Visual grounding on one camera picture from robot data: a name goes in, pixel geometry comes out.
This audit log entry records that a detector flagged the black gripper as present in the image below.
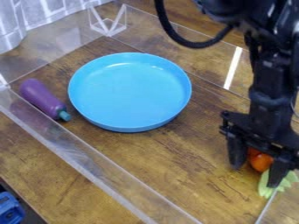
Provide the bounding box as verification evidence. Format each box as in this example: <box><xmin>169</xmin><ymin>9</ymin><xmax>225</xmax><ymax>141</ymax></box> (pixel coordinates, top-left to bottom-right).
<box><xmin>218</xmin><ymin>89</ymin><xmax>299</xmax><ymax>188</ymax></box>

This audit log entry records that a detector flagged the orange toy carrot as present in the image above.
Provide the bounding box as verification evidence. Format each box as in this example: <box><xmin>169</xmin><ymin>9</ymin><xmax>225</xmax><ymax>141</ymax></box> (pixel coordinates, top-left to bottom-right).
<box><xmin>246</xmin><ymin>147</ymin><xmax>299</xmax><ymax>199</ymax></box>

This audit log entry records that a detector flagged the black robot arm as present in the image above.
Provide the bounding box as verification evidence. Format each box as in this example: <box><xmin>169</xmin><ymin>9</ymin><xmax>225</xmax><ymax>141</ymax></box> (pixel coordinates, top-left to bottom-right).
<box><xmin>194</xmin><ymin>0</ymin><xmax>299</xmax><ymax>188</ymax></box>

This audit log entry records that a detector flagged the clear acrylic back barrier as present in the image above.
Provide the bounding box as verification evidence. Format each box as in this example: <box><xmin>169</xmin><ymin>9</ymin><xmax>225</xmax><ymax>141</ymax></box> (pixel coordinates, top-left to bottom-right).
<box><xmin>116</xmin><ymin>3</ymin><xmax>299</xmax><ymax>123</ymax></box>

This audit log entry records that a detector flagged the clear acrylic barrier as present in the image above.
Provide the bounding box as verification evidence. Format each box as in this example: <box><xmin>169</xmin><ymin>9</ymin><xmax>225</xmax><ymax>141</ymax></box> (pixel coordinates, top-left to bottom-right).
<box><xmin>116</xmin><ymin>3</ymin><xmax>299</xmax><ymax>123</ymax></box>
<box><xmin>0</xmin><ymin>75</ymin><xmax>201</xmax><ymax>224</ymax></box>

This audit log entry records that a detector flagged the blue round plate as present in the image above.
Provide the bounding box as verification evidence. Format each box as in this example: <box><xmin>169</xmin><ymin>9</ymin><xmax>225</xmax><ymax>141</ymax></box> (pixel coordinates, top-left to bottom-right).
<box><xmin>67</xmin><ymin>52</ymin><xmax>192</xmax><ymax>133</ymax></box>

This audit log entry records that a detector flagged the clear acrylic front barrier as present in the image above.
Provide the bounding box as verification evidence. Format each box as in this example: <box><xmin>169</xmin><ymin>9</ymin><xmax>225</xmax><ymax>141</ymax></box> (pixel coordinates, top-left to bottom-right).
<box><xmin>0</xmin><ymin>75</ymin><xmax>201</xmax><ymax>224</ymax></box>

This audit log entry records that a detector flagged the purple toy eggplant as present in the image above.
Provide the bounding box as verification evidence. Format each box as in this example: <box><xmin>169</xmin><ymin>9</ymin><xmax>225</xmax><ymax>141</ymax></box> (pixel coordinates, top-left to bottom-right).
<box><xmin>18</xmin><ymin>79</ymin><xmax>70</xmax><ymax>122</ymax></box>

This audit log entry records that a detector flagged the blue object at corner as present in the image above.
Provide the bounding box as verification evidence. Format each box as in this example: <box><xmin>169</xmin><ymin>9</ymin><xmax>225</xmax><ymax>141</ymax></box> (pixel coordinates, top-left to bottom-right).
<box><xmin>0</xmin><ymin>192</ymin><xmax>23</xmax><ymax>224</ymax></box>

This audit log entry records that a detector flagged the white sheer curtain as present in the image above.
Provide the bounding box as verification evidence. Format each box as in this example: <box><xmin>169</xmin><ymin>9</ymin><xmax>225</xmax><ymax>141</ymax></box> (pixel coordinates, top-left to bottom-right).
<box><xmin>0</xmin><ymin>0</ymin><xmax>110</xmax><ymax>54</ymax></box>

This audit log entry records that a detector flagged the black braided cable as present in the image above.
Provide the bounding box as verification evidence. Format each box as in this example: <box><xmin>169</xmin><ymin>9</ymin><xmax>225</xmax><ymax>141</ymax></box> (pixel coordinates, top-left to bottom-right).
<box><xmin>153</xmin><ymin>0</ymin><xmax>237</xmax><ymax>50</ymax></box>

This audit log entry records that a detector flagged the clear acrylic corner bracket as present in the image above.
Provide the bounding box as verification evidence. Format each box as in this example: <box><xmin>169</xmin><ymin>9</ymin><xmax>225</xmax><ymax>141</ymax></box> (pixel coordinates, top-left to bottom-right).
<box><xmin>88</xmin><ymin>4</ymin><xmax>126</xmax><ymax>38</ymax></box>

